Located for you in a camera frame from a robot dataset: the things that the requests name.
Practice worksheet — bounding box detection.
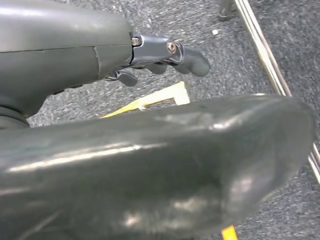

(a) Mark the dark grey robot leg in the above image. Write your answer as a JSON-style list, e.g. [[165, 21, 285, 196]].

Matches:
[[0, 94, 316, 240]]

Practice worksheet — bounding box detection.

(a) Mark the stainless steel workbench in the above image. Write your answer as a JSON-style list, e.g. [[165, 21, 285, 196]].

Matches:
[[217, 0, 320, 186]]

